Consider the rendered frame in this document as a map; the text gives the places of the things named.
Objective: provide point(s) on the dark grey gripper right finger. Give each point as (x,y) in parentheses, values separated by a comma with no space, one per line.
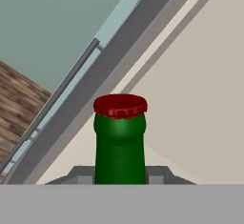
(162,176)

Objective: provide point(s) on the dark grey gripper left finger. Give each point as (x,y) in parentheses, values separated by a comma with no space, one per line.
(81,176)

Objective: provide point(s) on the green beer bottle red cap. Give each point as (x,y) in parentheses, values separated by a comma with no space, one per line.
(119,151)

